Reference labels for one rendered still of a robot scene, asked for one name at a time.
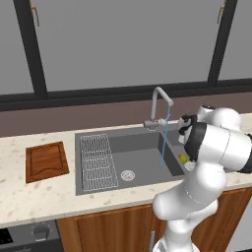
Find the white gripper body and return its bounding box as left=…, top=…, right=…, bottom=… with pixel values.
left=177, top=121, right=195, bottom=146

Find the dark grey oven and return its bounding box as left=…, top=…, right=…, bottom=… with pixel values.
left=0, top=220, right=65, bottom=252

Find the brown wooden cupboard door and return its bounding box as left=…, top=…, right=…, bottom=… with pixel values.
left=73, top=204, right=163, bottom=252
left=191, top=186, right=252, bottom=252

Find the tan window handle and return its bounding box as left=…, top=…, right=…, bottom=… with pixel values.
left=217, top=0, right=227, bottom=25
left=29, top=0, right=40, bottom=28

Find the blue water stream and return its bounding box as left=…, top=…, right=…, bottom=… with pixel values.
left=159, top=105, right=171, bottom=170

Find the grey oven knob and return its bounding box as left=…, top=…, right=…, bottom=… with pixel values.
left=31, top=222, right=53, bottom=242

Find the brown wooden cutting board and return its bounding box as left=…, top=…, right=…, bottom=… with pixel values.
left=25, top=141, right=71, bottom=184

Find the white wire rack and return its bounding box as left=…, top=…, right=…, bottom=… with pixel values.
left=80, top=133, right=119, bottom=192

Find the silver cupboard door handle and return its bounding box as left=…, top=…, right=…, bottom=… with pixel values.
left=150, top=230, right=157, bottom=252

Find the black window frame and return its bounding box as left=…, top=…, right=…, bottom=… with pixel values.
left=0, top=0, right=252, bottom=112

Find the round silver sink drain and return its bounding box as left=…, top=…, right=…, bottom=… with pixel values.
left=120, top=169, right=136, bottom=182

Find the grey sink basin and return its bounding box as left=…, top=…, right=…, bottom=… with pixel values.
left=74, top=125, right=191, bottom=197

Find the grey sink faucet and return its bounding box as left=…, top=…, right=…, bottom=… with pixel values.
left=143, top=86, right=174, bottom=132

